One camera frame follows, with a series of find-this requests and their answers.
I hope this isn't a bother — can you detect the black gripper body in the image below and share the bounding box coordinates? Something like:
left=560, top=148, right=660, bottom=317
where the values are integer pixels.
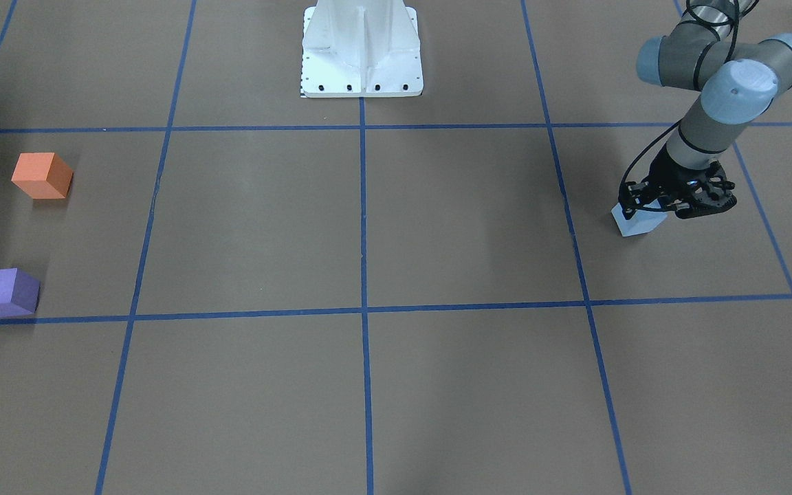
left=634, top=149, right=738, bottom=216

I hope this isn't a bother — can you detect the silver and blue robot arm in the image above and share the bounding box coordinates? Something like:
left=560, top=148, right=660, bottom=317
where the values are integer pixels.
left=612, top=1, right=792, bottom=237

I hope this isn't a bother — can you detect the purple foam block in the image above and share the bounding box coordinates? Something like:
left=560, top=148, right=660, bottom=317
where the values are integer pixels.
left=0, top=267, right=41, bottom=318

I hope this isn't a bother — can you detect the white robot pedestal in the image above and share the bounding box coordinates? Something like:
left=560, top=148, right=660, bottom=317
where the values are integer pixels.
left=300, top=1, right=424, bottom=98

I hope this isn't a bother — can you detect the orange foam block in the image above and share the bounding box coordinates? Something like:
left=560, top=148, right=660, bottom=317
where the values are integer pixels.
left=10, top=153, right=74, bottom=200

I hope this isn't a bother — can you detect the black camera cable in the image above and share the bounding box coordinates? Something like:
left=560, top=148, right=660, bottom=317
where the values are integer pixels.
left=618, top=0, right=740, bottom=207

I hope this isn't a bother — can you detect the light blue foam block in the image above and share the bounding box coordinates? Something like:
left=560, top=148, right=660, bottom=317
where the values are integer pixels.
left=610, top=204, right=668, bottom=237

